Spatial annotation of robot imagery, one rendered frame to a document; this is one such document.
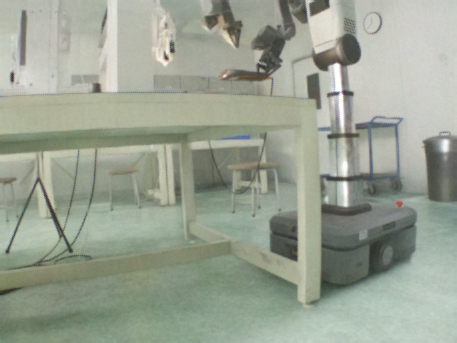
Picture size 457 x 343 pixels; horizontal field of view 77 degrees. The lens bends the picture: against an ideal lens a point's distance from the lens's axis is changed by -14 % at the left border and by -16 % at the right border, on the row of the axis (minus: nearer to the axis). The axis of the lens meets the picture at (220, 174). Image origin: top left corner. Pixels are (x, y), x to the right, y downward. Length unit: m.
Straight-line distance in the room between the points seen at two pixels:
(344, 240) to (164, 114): 0.85
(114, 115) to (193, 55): 5.58
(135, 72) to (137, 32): 0.13
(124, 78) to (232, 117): 0.35
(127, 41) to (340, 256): 1.10
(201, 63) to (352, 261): 5.47
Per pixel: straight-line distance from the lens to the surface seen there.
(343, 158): 1.62
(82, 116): 0.85
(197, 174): 5.62
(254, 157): 6.15
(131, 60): 1.06
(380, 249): 1.56
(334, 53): 1.67
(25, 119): 0.85
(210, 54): 6.55
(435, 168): 3.60
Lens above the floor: 0.58
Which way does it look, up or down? 4 degrees down
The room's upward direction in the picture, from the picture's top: 3 degrees counter-clockwise
